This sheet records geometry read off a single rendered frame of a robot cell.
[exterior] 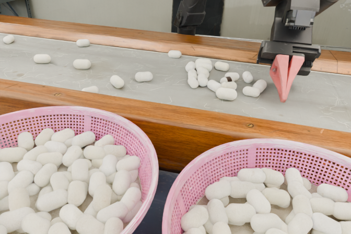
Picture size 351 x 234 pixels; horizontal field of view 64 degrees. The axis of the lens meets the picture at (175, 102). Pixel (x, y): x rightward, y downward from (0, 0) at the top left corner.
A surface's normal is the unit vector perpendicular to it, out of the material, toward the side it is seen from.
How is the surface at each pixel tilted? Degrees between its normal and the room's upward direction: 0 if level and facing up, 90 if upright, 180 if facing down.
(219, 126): 0
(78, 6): 89
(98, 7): 90
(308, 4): 40
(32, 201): 0
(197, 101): 0
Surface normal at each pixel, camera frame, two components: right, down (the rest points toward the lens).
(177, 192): 0.92, -0.04
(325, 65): -0.12, -0.29
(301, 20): -0.21, 0.23
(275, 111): 0.05, -0.87
